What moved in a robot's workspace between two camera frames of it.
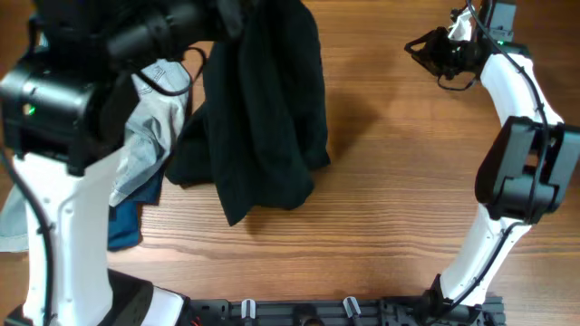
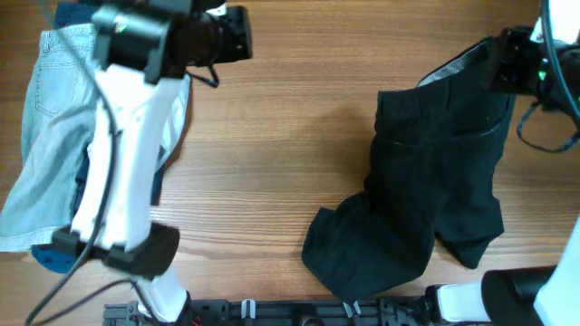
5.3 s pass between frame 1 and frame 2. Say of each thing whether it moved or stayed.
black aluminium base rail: stayed
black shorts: moved
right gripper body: moved
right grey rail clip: stayed
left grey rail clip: stayed
